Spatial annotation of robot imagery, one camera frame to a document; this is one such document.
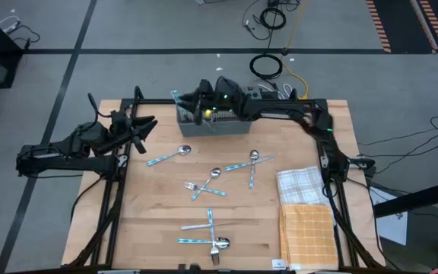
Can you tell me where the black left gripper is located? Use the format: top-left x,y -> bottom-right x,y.
106,110 -> 159,155

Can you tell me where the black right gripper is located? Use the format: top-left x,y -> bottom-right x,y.
178,75 -> 248,128

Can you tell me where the blue patterned handle fork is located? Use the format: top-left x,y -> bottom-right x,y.
206,207 -> 221,266
183,181 -> 228,198

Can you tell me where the grey mesh cutlery basket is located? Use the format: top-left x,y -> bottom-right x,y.
176,99 -> 254,139

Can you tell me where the grey power strip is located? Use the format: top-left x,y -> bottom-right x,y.
245,84 -> 279,101

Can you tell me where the white plaid cloth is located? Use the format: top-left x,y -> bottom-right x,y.
275,164 -> 333,209

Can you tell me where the orange plaid cloth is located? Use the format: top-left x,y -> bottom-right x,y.
278,203 -> 340,272

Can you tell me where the white box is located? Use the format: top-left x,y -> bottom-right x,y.
368,185 -> 410,247

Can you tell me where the black desk edge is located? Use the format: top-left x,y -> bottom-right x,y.
372,177 -> 438,218

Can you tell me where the black aluminium table frame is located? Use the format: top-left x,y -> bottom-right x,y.
62,85 -> 386,272

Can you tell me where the black cable coil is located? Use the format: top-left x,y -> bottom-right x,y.
249,53 -> 284,81
259,6 -> 287,31

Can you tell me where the white floor cable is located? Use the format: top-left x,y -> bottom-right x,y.
257,82 -> 293,99

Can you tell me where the thin black cable white plug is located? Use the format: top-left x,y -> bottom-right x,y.
240,0 -> 272,42

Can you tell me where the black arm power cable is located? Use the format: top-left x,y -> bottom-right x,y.
69,174 -> 106,225

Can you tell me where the yellow floor cable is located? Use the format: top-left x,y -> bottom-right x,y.
281,0 -> 309,100

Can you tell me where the white cable with adapter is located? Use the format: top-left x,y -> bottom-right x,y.
0,14 -> 21,34

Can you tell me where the black floor cable bundle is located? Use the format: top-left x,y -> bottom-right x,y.
357,115 -> 438,158

